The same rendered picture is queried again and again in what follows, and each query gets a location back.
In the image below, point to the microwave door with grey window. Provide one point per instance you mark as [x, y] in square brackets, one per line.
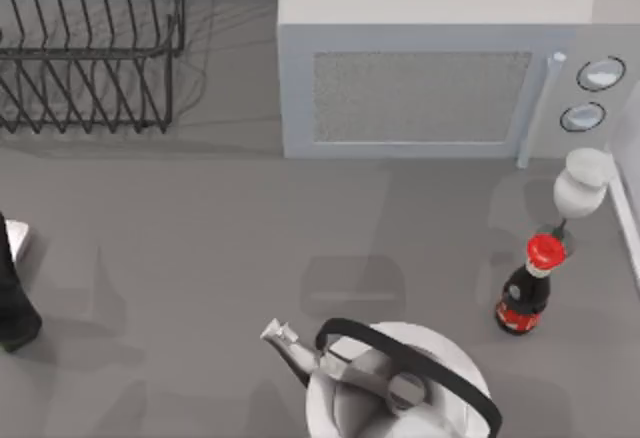
[300, 98]

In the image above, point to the dark bottle with red cap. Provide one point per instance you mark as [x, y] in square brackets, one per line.
[522, 293]

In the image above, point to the clear wine glass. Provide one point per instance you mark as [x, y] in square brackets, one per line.
[580, 193]

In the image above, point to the small round microwave knob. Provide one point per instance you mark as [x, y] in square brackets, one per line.
[582, 117]

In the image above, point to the large round microwave knob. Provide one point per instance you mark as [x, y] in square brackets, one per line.
[600, 74]

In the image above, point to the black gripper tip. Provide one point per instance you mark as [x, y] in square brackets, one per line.
[15, 308]

